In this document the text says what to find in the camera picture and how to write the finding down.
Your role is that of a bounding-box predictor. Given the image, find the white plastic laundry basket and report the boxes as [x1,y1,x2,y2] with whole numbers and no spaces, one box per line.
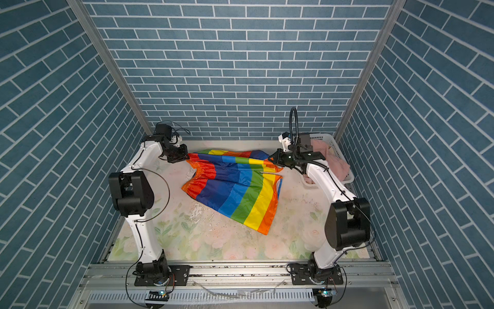
[300,133,355,185]

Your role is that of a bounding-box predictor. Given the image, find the rainbow striped shorts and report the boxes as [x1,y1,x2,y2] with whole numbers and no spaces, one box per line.
[182,149,283,235]

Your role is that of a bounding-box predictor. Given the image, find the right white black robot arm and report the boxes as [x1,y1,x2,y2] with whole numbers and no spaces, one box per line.
[268,132,371,274]

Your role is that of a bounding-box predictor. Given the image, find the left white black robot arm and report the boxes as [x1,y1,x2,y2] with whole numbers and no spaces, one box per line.
[109,122,189,285]

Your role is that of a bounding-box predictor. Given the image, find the pink folded shorts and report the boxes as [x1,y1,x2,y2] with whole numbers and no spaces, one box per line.
[311,139,350,182]

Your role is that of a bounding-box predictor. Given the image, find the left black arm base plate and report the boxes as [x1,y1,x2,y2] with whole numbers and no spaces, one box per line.
[133,263,191,287]

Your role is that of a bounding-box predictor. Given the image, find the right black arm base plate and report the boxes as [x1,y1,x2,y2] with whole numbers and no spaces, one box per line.
[285,263,343,285]

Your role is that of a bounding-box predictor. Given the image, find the aluminium mounting rail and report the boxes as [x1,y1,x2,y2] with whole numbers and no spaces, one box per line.
[69,259,408,308]

